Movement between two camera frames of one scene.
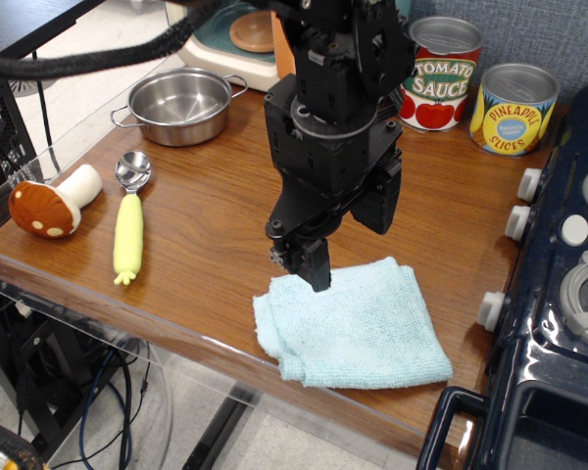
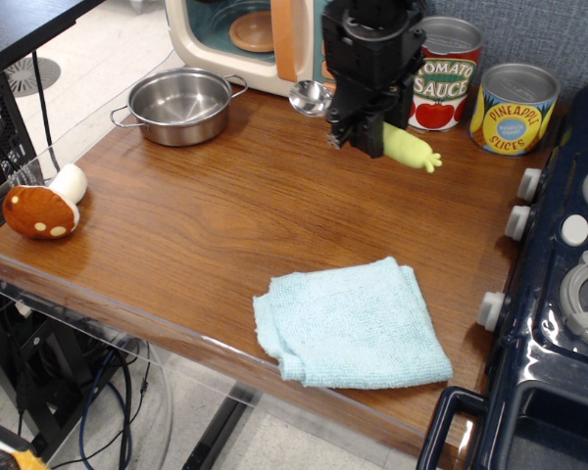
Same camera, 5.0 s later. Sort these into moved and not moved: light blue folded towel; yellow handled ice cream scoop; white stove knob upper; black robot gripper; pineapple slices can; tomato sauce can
Moved: black robot gripper; yellow handled ice cream scoop
Not moved: light blue folded towel; tomato sauce can; white stove knob upper; pineapple slices can
